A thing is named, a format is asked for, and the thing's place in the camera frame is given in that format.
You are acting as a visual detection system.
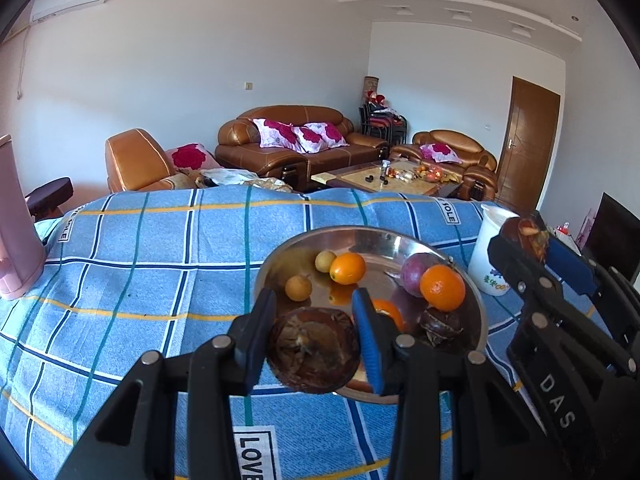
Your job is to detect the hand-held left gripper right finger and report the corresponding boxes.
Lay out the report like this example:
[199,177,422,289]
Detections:
[351,287,551,480]

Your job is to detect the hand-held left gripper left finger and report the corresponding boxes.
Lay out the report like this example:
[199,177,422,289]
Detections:
[56,288,277,480]

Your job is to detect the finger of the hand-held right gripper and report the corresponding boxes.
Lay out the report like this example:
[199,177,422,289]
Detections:
[487,234,639,377]
[545,235,640,351]

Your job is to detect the dark mangosteen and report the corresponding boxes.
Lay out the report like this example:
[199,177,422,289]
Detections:
[268,307,362,395]
[417,308,463,346]
[500,215,551,266]

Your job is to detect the round orange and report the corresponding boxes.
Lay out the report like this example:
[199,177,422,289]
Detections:
[372,299,405,333]
[419,264,466,312]

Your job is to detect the small brown longan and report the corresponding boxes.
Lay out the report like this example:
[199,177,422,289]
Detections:
[285,275,314,303]

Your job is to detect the oval orange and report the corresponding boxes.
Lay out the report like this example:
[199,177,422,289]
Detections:
[329,252,367,285]

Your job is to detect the purple onion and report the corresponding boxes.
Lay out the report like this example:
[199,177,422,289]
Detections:
[400,253,446,298]

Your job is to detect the stainless steel bowl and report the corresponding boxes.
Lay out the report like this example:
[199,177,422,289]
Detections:
[254,226,489,403]

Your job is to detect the white printed cup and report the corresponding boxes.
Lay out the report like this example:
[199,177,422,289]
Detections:
[467,203,521,297]

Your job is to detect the black television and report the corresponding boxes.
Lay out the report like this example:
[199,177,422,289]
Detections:
[582,192,640,286]

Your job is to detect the brown leather armchair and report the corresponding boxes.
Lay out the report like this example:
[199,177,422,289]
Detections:
[105,129,221,193]
[395,130,498,201]

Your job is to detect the brown wooden door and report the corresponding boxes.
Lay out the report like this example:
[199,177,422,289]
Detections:
[495,76,561,211]

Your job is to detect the pile of colourful snacks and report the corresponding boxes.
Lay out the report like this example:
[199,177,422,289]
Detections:
[385,160,458,183]

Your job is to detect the red floral pillow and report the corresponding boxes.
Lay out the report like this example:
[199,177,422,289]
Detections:
[252,118,301,150]
[167,143,221,171]
[420,142,463,164]
[292,122,349,154]

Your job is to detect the blue plaid cloth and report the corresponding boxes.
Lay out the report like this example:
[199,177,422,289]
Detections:
[0,184,546,480]

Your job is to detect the white crumpled cloth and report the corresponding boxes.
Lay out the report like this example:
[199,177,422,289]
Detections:
[200,168,261,186]

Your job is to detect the wooden coffee table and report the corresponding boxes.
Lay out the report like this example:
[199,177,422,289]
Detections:
[310,160,461,197]

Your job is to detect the stacked dark chairs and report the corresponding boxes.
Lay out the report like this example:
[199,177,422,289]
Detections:
[359,102,407,148]

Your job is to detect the brown leather sofa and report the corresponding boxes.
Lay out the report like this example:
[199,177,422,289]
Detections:
[215,105,390,183]

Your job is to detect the dark brown stool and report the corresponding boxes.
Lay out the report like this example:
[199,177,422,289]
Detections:
[25,177,74,222]

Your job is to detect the pink electric kettle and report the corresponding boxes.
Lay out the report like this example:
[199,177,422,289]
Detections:
[0,134,46,301]

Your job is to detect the white wall cable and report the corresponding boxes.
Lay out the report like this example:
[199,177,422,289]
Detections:
[15,22,36,101]

